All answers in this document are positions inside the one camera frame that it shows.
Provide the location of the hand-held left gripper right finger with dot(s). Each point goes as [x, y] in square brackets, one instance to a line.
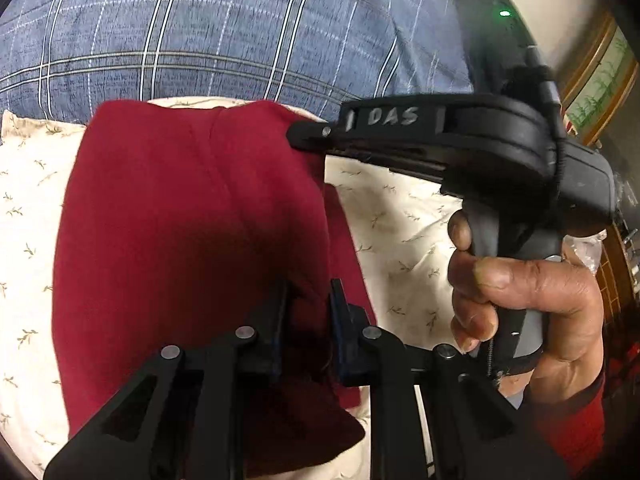
[341, 330]

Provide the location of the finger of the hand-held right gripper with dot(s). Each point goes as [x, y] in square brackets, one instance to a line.
[312, 135]

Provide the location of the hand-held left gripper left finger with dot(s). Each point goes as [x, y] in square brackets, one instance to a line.
[278, 330]

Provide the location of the dark red garment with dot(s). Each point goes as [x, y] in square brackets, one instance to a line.
[190, 220]

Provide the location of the person's right forearm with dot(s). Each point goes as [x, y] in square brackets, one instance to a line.
[570, 435]

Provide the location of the person's right hand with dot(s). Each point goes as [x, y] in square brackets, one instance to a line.
[550, 305]

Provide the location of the wooden framed picture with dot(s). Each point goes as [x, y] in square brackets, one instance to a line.
[600, 80]

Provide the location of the cream floral cloth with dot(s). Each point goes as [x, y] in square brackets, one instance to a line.
[415, 240]

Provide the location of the blue plaid quilt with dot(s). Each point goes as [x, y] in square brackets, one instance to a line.
[210, 30]

